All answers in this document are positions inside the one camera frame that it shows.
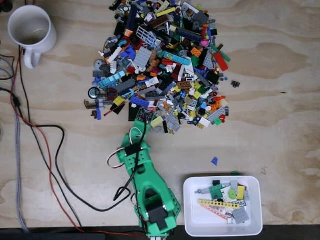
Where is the large black Lego plate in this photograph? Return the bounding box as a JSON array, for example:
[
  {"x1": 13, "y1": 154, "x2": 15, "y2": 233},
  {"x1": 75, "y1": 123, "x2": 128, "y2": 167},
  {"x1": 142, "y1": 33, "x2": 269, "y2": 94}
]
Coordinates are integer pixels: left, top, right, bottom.
[{"x1": 128, "y1": 101, "x2": 141, "y2": 122}]

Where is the pale yellow Lego plate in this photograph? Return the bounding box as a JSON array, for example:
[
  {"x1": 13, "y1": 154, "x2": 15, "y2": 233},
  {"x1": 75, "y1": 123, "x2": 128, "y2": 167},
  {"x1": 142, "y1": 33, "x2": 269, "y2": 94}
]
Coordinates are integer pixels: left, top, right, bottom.
[{"x1": 151, "y1": 116, "x2": 165, "y2": 128}]

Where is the blue two-by-six Lego plate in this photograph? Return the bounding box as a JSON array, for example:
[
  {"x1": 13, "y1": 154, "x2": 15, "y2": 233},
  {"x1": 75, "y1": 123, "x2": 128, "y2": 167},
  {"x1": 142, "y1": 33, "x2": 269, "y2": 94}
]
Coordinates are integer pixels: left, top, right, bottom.
[{"x1": 129, "y1": 96, "x2": 150, "y2": 108}]

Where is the black and red Lego piece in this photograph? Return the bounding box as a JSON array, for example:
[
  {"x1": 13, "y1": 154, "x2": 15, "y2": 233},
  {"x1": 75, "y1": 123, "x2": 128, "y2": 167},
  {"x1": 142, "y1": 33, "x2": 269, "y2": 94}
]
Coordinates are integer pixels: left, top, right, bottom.
[{"x1": 103, "y1": 102, "x2": 125, "y2": 117}]

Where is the grey long Lego slab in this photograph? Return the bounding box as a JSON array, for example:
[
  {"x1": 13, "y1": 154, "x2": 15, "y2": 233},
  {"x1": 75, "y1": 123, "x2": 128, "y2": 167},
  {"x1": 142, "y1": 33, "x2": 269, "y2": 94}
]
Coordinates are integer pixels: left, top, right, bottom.
[{"x1": 115, "y1": 79, "x2": 136, "y2": 94}]

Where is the teal long Lego piece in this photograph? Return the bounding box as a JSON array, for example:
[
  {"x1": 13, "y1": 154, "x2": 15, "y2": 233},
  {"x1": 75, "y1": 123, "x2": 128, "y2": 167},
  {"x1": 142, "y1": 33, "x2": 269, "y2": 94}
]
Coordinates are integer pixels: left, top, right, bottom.
[{"x1": 97, "y1": 70, "x2": 126, "y2": 88}]

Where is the black Lego wheel teal hub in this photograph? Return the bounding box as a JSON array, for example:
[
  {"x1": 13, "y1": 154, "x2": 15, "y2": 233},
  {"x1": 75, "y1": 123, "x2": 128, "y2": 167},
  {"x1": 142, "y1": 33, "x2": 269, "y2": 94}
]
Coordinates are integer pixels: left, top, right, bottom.
[{"x1": 87, "y1": 86, "x2": 100, "y2": 100}]

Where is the large grey Lego plate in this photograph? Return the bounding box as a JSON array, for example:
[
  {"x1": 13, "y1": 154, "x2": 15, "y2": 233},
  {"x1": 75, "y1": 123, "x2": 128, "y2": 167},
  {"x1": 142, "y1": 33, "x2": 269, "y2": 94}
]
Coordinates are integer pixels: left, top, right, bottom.
[{"x1": 133, "y1": 46, "x2": 153, "y2": 68}]

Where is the grey two-by-six Lego plate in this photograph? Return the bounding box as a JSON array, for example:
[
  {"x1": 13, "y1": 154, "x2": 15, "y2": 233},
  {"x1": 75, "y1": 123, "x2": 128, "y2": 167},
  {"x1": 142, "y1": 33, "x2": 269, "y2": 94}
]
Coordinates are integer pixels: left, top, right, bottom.
[{"x1": 206, "y1": 106, "x2": 226, "y2": 124}]

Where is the grey long Lego axle piece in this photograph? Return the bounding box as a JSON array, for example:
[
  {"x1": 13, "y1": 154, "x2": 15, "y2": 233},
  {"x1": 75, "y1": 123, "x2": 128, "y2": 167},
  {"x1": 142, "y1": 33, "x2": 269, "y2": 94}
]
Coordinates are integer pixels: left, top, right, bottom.
[{"x1": 194, "y1": 183, "x2": 231, "y2": 196}]

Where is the white Lego lattice fence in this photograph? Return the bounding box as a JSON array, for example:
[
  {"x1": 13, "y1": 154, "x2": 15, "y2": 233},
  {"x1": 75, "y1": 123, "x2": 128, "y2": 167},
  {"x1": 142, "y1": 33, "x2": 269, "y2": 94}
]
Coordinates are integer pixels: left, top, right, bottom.
[{"x1": 136, "y1": 24, "x2": 155, "y2": 45}]

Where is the grey Lego wedge plate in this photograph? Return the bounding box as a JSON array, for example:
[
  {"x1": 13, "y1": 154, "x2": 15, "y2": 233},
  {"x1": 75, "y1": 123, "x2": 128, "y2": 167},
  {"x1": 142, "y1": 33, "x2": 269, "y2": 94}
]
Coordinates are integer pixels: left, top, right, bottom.
[{"x1": 202, "y1": 52, "x2": 215, "y2": 70}]

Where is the red long Lego slope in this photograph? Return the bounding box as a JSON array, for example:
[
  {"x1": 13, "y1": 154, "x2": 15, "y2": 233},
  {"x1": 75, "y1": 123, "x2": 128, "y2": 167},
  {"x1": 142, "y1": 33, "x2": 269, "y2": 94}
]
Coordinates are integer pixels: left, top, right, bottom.
[{"x1": 212, "y1": 51, "x2": 230, "y2": 72}]

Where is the brown Lego brick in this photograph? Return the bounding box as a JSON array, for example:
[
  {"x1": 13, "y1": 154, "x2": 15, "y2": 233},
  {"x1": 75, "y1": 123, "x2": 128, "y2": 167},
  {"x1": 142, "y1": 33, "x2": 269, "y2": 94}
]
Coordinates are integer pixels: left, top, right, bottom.
[{"x1": 147, "y1": 16, "x2": 170, "y2": 28}]

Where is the white plastic bin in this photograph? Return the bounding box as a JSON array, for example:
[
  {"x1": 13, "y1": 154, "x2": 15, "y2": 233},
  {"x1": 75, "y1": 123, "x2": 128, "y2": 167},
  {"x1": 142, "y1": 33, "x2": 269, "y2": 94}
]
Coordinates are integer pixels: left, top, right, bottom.
[{"x1": 183, "y1": 175, "x2": 263, "y2": 237}]

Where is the yellow long Lego plate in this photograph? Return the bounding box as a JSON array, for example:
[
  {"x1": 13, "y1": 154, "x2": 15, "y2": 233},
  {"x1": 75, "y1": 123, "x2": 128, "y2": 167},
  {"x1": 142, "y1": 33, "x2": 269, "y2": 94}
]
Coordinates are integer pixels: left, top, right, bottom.
[{"x1": 155, "y1": 6, "x2": 177, "y2": 18}]

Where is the dark grey Lego plate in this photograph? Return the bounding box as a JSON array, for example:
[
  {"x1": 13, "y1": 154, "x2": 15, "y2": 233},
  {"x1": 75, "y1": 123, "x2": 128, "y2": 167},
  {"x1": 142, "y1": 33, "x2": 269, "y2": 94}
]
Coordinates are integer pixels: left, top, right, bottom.
[{"x1": 191, "y1": 11, "x2": 210, "y2": 26}]

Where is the grey studded Lego plate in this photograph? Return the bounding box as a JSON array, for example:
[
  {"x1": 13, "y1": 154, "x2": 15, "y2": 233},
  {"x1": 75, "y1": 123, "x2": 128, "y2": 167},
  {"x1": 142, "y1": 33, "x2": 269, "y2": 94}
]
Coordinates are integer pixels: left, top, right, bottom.
[{"x1": 231, "y1": 207, "x2": 251, "y2": 224}]

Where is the dark brown long brick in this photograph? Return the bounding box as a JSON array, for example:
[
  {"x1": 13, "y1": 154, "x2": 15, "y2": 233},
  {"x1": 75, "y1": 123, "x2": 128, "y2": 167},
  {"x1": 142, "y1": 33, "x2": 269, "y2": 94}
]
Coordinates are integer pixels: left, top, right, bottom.
[{"x1": 136, "y1": 87, "x2": 156, "y2": 95}]

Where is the azure printed long plate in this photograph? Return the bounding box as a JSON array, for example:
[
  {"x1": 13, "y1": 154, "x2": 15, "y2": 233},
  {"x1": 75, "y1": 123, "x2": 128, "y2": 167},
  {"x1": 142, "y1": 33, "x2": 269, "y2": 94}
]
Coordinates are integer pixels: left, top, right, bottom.
[{"x1": 162, "y1": 50, "x2": 191, "y2": 65}]

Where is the dark blue long plate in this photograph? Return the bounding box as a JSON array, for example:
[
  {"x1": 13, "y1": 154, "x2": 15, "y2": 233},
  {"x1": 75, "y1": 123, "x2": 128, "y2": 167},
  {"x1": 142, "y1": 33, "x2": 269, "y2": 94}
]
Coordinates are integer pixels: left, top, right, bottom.
[{"x1": 174, "y1": 27, "x2": 203, "y2": 42}]

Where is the dark blue long brick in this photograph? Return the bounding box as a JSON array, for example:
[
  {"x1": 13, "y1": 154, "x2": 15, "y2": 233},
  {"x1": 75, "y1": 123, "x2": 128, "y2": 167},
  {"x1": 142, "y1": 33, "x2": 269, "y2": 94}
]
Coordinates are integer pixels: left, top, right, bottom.
[{"x1": 126, "y1": 4, "x2": 138, "y2": 30}]

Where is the yellow long Technic beam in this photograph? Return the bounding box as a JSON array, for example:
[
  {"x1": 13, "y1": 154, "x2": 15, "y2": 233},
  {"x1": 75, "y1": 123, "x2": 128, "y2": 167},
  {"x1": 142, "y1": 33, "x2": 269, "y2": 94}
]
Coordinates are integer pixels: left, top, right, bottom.
[{"x1": 197, "y1": 199, "x2": 241, "y2": 209}]

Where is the salmon long Technic beam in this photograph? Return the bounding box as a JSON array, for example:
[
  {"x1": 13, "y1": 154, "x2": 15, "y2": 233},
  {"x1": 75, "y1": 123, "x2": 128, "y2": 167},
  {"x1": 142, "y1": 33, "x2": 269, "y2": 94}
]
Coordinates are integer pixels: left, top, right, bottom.
[{"x1": 199, "y1": 203, "x2": 232, "y2": 219}]

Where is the white ceramic mug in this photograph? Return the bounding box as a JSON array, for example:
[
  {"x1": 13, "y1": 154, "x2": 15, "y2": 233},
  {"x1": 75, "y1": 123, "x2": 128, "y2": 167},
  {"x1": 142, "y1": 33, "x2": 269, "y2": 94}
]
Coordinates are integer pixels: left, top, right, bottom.
[{"x1": 7, "y1": 4, "x2": 58, "y2": 70}]

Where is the small camera circuit board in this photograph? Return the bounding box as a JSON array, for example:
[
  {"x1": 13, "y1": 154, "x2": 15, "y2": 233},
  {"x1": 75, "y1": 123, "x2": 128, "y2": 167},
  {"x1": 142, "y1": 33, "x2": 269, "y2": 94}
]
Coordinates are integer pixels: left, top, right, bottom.
[{"x1": 136, "y1": 107, "x2": 154, "y2": 122}]

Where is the white red black servo wire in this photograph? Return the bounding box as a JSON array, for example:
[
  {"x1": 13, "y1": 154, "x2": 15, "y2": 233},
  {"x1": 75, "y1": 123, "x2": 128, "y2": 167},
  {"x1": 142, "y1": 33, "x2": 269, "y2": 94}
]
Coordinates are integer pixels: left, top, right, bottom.
[{"x1": 106, "y1": 127, "x2": 143, "y2": 170}]

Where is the brown Lego bracket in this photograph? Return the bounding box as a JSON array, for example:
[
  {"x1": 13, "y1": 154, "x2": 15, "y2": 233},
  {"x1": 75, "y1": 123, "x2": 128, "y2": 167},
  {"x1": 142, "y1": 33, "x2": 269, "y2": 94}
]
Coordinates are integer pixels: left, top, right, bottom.
[{"x1": 83, "y1": 99, "x2": 97, "y2": 110}]

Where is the thick black camera cable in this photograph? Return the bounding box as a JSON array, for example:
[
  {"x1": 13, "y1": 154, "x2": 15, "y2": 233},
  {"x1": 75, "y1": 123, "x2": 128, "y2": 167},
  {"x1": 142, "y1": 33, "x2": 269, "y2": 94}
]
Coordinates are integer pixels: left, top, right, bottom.
[{"x1": 29, "y1": 121, "x2": 147, "y2": 211}]

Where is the red cable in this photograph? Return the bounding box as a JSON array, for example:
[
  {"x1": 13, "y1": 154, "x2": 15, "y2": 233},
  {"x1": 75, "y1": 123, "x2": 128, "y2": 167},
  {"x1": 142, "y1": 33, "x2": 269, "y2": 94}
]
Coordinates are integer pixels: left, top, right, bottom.
[{"x1": 9, "y1": 44, "x2": 147, "y2": 237}]

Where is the thin black cable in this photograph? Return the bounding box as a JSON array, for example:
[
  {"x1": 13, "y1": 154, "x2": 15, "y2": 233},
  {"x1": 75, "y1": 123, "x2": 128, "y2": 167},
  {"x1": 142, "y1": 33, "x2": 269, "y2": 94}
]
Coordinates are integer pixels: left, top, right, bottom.
[{"x1": 18, "y1": 46, "x2": 83, "y2": 227}]

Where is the grey braided cable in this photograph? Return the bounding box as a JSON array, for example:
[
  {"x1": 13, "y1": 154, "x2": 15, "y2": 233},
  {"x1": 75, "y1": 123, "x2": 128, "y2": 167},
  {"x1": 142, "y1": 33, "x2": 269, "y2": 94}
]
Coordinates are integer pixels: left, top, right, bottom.
[{"x1": 13, "y1": 109, "x2": 28, "y2": 232}]

